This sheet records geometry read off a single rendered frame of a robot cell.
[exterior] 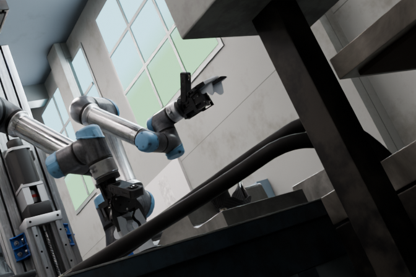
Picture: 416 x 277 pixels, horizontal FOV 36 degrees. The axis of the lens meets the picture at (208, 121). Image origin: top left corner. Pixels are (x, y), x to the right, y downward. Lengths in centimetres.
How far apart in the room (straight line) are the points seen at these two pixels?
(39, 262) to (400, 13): 157
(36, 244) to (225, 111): 329
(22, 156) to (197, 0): 156
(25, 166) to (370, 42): 152
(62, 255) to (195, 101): 73
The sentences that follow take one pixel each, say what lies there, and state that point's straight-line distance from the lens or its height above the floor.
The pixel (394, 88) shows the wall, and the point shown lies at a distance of 417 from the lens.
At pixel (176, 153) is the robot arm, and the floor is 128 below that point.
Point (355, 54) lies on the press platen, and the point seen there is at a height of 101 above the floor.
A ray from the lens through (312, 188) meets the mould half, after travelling 180.
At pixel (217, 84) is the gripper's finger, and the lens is 241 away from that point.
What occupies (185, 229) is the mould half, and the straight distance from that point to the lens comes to 155.
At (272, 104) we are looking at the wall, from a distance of 496.
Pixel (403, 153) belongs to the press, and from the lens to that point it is 117.
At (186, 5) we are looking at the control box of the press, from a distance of 106.
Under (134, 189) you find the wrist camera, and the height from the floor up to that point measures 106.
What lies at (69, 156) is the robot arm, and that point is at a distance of 188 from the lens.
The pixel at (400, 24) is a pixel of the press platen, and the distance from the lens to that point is 128.
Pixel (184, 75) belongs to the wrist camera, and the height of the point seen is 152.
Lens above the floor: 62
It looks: 17 degrees up
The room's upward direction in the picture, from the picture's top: 24 degrees counter-clockwise
